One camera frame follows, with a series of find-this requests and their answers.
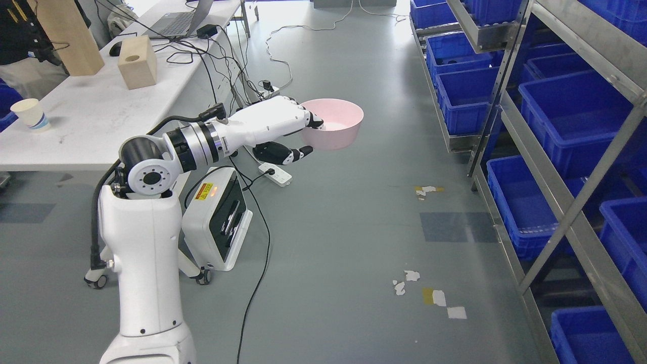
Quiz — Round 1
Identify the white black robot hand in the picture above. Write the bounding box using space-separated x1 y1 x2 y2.
215 96 324 165

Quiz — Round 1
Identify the pink plastic bowl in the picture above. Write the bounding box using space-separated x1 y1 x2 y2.
299 99 364 151

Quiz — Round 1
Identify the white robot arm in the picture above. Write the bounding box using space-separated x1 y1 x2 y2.
93 103 226 363

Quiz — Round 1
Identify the steel shelf rack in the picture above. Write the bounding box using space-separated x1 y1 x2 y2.
410 1 645 363

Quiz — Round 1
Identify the white power strip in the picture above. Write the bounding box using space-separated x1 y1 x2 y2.
257 163 293 187

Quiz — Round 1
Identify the white power station box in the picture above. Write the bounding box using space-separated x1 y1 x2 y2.
182 166 253 271

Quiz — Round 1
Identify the white desk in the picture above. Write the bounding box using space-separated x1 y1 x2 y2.
1 25 244 172

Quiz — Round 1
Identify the grey laptop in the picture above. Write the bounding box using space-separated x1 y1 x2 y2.
143 1 213 39

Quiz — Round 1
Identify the small wooden block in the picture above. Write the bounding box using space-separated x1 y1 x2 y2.
118 35 157 90

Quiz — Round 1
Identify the tall wooden block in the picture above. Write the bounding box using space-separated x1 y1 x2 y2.
28 1 104 76

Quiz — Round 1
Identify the paper cup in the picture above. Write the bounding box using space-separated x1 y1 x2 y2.
10 98 51 133

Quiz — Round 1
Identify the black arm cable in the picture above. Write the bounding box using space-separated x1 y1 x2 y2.
89 103 227 269

